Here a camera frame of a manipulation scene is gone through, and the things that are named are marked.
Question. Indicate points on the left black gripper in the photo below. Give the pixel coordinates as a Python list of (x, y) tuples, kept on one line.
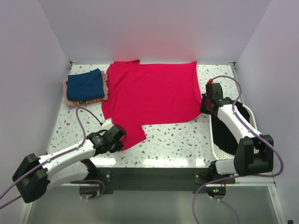
[(119, 146)]

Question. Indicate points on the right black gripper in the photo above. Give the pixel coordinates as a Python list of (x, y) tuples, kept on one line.
[(202, 108)]

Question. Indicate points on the red t shirt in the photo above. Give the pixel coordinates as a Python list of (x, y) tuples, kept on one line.
[(149, 94)]

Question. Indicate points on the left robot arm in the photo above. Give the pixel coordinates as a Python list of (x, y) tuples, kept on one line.
[(35, 174)]

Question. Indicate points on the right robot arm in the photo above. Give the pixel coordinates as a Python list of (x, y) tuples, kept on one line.
[(231, 131)]

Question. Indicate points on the black t shirt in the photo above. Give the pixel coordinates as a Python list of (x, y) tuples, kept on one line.
[(222, 136)]

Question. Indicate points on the folded pink t shirt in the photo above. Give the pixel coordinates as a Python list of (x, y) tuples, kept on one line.
[(105, 88)]

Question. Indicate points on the white perforated tray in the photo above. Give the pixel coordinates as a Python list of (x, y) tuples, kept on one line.
[(218, 153)]

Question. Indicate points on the folded blue t shirt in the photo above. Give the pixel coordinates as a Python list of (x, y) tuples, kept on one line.
[(85, 86)]

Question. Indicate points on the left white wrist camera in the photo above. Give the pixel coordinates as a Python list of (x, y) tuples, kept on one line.
[(107, 124)]

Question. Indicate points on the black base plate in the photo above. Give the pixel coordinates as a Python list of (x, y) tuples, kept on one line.
[(152, 179)]

